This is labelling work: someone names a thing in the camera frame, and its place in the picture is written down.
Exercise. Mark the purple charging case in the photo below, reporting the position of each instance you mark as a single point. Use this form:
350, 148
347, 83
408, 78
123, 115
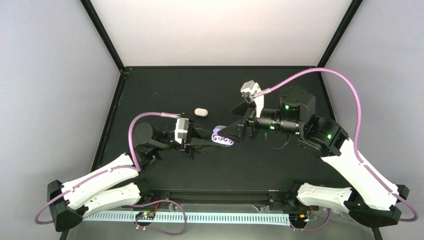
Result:
217, 129

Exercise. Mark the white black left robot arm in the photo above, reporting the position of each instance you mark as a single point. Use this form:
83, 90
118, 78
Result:
112, 185

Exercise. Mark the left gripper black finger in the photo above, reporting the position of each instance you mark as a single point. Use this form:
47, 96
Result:
202, 131
201, 146

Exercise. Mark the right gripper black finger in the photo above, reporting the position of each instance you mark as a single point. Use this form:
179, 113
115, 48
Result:
230, 132
242, 108

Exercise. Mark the white slotted cable duct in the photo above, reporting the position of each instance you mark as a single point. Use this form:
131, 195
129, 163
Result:
278, 219

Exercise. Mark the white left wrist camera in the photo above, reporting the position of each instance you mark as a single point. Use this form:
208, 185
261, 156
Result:
181, 129

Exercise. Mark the black rear left frame post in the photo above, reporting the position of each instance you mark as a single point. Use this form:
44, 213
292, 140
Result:
102, 32

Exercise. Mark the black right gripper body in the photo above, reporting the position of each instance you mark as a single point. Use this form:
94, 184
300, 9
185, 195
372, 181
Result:
248, 120

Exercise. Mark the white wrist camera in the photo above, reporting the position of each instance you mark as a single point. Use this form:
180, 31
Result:
250, 92
181, 129

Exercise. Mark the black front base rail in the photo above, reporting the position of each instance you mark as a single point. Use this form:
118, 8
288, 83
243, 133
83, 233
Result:
220, 197

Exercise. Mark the black frame post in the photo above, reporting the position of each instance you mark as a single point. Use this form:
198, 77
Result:
339, 32
102, 32

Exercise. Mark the purple earbud one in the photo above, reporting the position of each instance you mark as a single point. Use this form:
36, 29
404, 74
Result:
227, 142
216, 138

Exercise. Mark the black rear right frame post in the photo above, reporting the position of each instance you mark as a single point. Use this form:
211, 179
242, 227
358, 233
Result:
339, 32

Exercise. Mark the white earbud charging case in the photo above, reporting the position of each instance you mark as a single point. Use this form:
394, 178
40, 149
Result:
201, 112

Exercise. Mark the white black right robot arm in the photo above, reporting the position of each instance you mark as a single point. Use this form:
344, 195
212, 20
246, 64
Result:
370, 199

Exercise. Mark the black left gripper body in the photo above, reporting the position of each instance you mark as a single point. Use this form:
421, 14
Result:
189, 150

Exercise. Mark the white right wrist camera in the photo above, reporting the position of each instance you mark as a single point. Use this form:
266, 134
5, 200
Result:
250, 92

